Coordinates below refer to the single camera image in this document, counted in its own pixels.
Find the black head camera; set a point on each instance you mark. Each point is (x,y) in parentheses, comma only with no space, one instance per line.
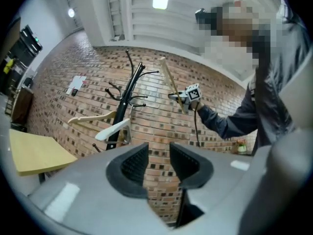
(201,15)

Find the small potted plant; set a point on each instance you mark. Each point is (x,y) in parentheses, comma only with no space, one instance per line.
(241,146)

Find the person's right forearm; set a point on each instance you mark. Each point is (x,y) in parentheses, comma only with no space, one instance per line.
(220,124)

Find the yellow square table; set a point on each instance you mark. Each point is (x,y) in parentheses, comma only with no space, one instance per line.
(36,150)

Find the natural wood clothes hanger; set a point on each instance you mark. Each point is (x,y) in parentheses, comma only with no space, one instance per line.
(97,117)

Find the black doorway frame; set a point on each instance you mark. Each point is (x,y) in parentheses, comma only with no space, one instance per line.
(30,43)

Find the light wooden clothes hanger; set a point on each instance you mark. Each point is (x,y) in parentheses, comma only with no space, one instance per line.
(171,79)

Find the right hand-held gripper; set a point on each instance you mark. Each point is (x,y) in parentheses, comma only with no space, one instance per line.
(193,94)

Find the white paper sheet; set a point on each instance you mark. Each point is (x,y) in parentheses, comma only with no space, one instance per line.
(76,83)

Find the white clothes hanger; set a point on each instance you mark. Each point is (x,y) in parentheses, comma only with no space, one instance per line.
(112,130)

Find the person's head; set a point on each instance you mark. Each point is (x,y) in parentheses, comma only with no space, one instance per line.
(234,33)

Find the black metal coat rack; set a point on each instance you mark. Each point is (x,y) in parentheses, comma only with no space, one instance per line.
(122,109)

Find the small black wall device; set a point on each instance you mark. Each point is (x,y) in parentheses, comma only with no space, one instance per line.
(74,92)

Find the round wall lamp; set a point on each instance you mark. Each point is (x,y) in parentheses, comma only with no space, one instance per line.
(71,12)

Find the brown wooden cabinet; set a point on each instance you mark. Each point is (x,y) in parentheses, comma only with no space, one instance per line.
(22,105)

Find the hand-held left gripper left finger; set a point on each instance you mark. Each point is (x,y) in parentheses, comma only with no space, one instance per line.
(130,172)

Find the person's dark jacket torso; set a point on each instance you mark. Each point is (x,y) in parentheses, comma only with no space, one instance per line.
(274,94)

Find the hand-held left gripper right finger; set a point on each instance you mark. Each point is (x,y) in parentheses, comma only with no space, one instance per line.
(193,170)

